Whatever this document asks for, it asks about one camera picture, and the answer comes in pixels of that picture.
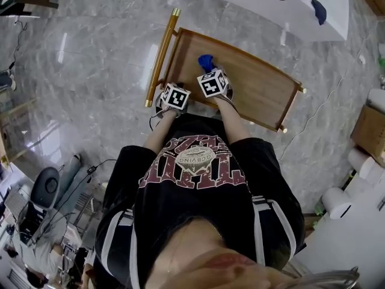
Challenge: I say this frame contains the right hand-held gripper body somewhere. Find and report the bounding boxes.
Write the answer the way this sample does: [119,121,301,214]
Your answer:
[197,67,235,102]

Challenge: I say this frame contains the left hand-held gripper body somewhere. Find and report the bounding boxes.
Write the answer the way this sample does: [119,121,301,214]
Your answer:
[155,82,193,119]

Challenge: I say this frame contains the blue cloth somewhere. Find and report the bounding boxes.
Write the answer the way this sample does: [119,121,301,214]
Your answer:
[197,54,216,72]

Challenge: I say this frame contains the wooden serving cart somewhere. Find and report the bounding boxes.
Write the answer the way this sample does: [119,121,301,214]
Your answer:
[145,7,308,134]

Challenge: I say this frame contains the person's right forearm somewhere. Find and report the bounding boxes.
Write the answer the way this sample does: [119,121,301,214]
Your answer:
[215,96,253,146]

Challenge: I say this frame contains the person's left forearm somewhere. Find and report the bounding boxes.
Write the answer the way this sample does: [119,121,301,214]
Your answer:
[143,110,182,157]

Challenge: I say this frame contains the person's black printed t-shirt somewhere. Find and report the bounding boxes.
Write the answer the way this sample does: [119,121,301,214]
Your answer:
[94,114,306,289]

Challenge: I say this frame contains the dark hand shower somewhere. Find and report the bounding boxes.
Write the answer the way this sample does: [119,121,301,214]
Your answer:
[308,0,328,26]

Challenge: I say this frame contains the white bathtub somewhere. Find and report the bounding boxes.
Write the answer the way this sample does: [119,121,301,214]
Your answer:
[156,0,351,43]

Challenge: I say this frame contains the office chair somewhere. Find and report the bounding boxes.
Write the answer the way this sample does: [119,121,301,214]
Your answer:
[29,166,61,213]

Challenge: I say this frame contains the light wooden table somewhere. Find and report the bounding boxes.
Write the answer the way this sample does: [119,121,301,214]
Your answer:
[0,98,39,166]

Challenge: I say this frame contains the closed cardboard box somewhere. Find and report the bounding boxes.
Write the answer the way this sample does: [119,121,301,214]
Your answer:
[350,105,385,167]

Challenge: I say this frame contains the person's chin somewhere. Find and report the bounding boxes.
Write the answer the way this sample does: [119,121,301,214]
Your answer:
[153,218,301,289]

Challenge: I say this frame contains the person's eyeglasses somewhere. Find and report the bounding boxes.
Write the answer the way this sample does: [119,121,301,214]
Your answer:
[281,266,361,289]

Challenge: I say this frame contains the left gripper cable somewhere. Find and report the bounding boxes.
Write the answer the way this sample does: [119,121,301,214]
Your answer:
[149,107,170,132]

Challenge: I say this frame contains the white floor cable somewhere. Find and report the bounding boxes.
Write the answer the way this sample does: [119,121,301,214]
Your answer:
[278,25,385,163]

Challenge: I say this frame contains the black cable with adapter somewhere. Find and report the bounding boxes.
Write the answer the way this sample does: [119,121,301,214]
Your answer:
[55,158,119,211]

